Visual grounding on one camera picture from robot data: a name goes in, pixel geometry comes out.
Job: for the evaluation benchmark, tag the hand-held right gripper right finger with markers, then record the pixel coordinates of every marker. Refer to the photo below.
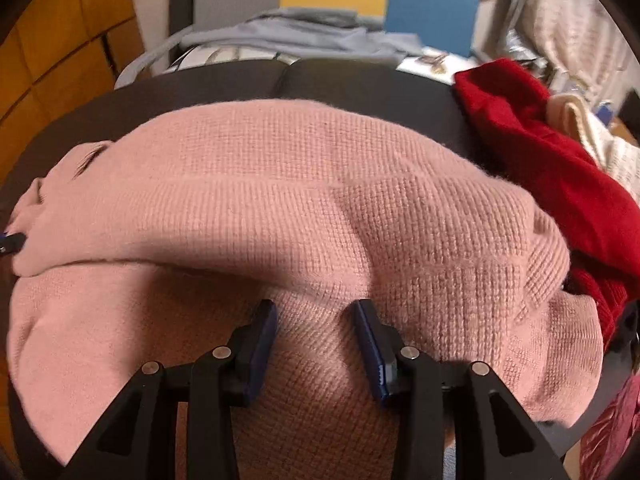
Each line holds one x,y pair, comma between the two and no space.
371,350

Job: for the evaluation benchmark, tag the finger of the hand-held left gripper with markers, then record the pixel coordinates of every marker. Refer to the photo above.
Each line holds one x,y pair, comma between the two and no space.
12,244

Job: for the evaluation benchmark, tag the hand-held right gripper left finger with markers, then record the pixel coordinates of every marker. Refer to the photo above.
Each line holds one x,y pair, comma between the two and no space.
262,345

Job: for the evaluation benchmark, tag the pink knit sweater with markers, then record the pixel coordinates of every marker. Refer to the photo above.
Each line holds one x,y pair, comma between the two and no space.
300,210

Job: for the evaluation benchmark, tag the wooden wardrobe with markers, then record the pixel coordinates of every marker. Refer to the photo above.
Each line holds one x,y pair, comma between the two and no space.
60,60

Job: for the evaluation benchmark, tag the red knit sweater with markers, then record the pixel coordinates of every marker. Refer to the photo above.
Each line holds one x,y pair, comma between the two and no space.
550,175

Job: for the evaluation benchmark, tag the pink bed cover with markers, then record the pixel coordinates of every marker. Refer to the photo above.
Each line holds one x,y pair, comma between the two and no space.
615,440

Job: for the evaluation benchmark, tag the white pillow with blue lines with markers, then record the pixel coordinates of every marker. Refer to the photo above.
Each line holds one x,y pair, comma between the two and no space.
225,55

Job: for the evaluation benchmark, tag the cream knit sweater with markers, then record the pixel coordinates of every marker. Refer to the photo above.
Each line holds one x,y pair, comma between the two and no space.
575,120

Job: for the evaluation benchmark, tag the grey cloth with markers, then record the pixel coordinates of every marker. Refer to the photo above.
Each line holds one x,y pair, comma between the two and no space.
300,32

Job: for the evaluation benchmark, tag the white ribbed knit sweater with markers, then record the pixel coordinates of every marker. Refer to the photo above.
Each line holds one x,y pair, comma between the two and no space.
627,165

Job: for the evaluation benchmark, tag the silver foil sheet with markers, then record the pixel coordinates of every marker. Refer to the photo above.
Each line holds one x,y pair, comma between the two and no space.
517,25

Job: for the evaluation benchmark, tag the hanging pink printed curtain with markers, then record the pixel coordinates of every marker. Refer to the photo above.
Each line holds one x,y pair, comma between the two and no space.
575,25

